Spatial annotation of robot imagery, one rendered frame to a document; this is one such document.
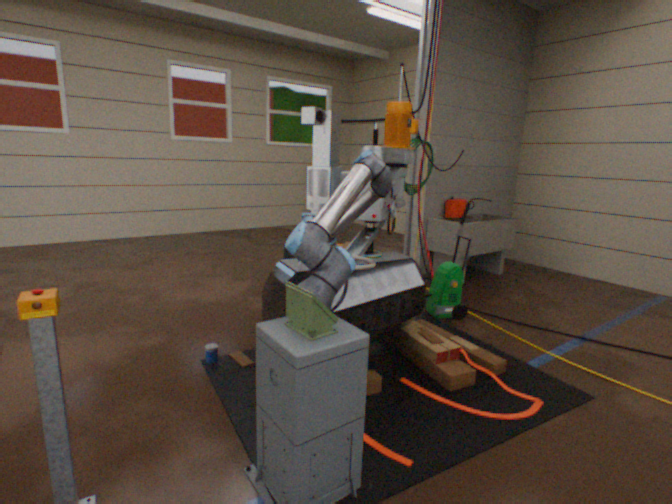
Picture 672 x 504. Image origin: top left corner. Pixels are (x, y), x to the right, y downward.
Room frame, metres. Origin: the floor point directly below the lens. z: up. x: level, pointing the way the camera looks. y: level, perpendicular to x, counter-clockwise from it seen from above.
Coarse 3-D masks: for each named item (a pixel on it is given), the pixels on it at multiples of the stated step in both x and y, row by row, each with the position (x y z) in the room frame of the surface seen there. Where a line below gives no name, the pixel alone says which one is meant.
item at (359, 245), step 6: (384, 222) 3.39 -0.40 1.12; (378, 228) 3.23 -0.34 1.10; (360, 234) 3.16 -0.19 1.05; (372, 234) 3.11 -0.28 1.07; (354, 240) 3.04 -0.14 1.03; (360, 240) 3.12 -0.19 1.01; (366, 240) 3.11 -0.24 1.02; (372, 240) 3.10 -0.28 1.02; (348, 246) 2.94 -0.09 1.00; (354, 246) 3.03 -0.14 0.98; (360, 246) 3.02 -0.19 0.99; (366, 246) 2.97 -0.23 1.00; (348, 252) 2.93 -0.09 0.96; (354, 252) 2.93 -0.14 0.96; (360, 252) 2.84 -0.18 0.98
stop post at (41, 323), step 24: (24, 312) 1.41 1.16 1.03; (48, 312) 1.45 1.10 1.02; (48, 336) 1.46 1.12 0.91; (48, 360) 1.46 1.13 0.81; (48, 384) 1.45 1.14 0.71; (48, 408) 1.44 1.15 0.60; (48, 432) 1.44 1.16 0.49; (48, 456) 1.43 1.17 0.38; (72, 456) 1.52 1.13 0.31; (72, 480) 1.47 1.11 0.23
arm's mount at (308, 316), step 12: (288, 288) 1.79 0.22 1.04; (300, 288) 1.71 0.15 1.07; (288, 300) 1.79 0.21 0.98; (300, 300) 1.71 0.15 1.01; (312, 300) 1.65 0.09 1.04; (288, 312) 1.79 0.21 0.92; (300, 312) 1.71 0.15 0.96; (312, 312) 1.65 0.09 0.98; (324, 312) 1.69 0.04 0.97; (288, 324) 1.78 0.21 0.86; (300, 324) 1.71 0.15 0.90; (312, 324) 1.65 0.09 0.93; (324, 324) 1.69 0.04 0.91; (312, 336) 1.65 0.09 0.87; (324, 336) 1.69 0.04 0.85
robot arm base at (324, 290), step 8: (304, 280) 1.79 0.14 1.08; (312, 280) 1.76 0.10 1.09; (320, 280) 1.75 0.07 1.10; (304, 288) 1.72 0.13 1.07; (312, 288) 1.72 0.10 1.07; (320, 288) 1.72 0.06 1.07; (328, 288) 1.74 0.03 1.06; (320, 296) 1.70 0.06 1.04; (328, 296) 1.73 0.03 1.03; (328, 304) 1.72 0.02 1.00
